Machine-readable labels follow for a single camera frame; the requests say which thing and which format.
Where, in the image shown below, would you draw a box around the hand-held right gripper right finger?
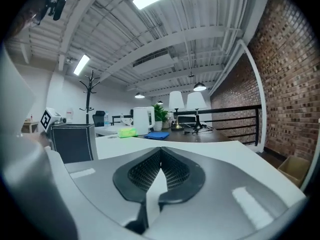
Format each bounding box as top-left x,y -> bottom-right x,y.
143,146 -> 291,240

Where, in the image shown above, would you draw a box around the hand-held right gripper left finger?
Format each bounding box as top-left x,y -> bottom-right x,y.
63,146 -> 162,235

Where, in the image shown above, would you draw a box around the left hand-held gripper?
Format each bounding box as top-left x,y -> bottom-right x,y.
39,107 -> 68,136

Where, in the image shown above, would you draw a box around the black coat rack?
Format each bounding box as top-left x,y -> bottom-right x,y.
79,69 -> 101,125

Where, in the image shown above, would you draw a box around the black office chair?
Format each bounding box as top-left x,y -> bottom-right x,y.
92,110 -> 106,128

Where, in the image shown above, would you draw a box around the green tissue pack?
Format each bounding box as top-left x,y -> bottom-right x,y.
117,127 -> 139,139

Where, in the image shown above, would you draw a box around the dark wooden table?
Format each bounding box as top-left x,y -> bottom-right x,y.
136,125 -> 233,143

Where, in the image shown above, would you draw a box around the white electric kettle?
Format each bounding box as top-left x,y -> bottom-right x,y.
132,106 -> 156,136

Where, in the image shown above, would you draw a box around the blue cloth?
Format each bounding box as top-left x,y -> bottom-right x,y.
143,131 -> 171,140

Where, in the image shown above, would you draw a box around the cardboard box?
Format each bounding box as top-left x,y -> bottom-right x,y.
277,154 -> 311,188

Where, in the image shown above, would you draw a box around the potted green plant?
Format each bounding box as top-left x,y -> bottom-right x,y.
151,103 -> 170,132

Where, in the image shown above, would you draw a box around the black metal railing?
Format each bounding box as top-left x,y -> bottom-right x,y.
172,104 -> 263,148

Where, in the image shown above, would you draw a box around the white shade table lamp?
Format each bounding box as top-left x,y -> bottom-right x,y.
168,90 -> 186,132
185,91 -> 208,130

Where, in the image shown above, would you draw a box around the white ceiling air conditioner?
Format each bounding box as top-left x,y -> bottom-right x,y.
132,48 -> 174,75

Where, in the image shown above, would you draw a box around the black cables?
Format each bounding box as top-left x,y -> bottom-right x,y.
183,123 -> 215,136

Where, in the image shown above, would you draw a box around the black head-worn camera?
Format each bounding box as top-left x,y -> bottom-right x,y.
43,0 -> 68,21

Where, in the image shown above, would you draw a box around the white wall pipe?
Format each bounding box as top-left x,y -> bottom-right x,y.
208,38 -> 268,155

